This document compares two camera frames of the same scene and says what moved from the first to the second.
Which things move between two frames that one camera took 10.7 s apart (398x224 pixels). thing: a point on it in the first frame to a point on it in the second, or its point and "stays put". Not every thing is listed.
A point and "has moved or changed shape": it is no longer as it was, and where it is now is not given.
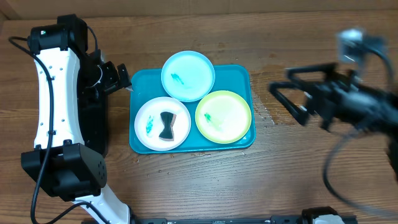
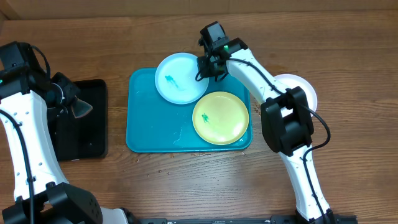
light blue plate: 188,76 has moved or changed shape
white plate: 148,125 has moved or changed shape
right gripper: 313,99 to 207,71
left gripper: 111,79 to 69,87
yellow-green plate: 223,117 stays put
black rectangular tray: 92,104 stays put
